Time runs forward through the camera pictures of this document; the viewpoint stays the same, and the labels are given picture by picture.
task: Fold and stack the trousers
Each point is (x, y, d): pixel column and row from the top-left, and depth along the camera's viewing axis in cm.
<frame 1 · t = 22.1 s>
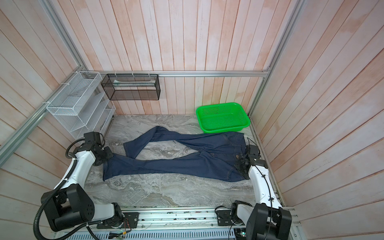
left hand: (107, 158, 84), fingers closed
right hand: (239, 167, 85), fingers open
dark blue denim trousers: (217, 155, 98), on the table
green plastic basket: (222, 118, 121), on the table

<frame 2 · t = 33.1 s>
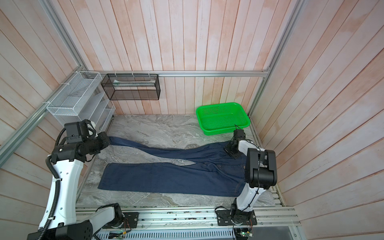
left hand: (108, 141, 72), fingers closed
right hand: (227, 150, 99), fingers closed
dark blue denim trousers: (212, 170, 91), on the table
the other named things where they were.

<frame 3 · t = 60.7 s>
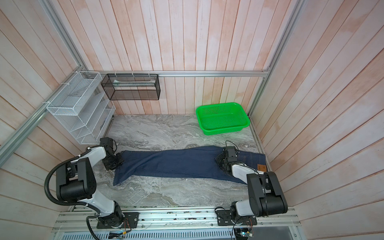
left hand: (120, 166, 92), fingers closed
right hand: (216, 157, 95), fingers open
dark blue denim trousers: (194, 162, 95), on the table
the other named things where they were.

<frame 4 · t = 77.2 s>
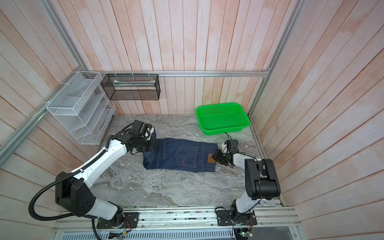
left hand: (155, 149, 82), fingers closed
right hand: (213, 155, 96), fingers closed
dark blue denim trousers: (180, 155, 98), point 2 cm above the table
the other named things where they were.

